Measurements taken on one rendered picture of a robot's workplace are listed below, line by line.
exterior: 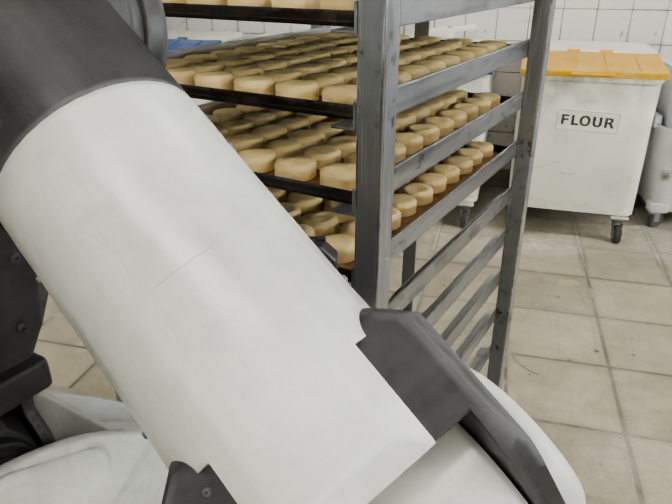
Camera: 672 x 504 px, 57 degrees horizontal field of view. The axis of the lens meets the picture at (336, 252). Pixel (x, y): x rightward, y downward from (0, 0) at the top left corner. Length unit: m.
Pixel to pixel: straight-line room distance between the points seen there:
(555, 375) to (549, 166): 1.09
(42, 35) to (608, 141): 2.58
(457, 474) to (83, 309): 0.14
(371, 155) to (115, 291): 0.44
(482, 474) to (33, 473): 0.45
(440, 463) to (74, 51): 0.19
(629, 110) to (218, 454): 2.59
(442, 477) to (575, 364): 1.81
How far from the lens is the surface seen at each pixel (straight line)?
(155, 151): 0.22
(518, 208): 1.24
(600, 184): 2.80
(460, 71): 0.86
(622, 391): 1.96
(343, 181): 0.70
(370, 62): 0.60
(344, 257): 0.73
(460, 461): 0.22
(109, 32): 0.27
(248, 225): 0.21
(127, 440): 0.68
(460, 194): 0.95
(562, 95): 2.68
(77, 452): 0.63
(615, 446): 1.76
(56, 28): 0.26
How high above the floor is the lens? 1.10
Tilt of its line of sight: 25 degrees down
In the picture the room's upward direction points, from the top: straight up
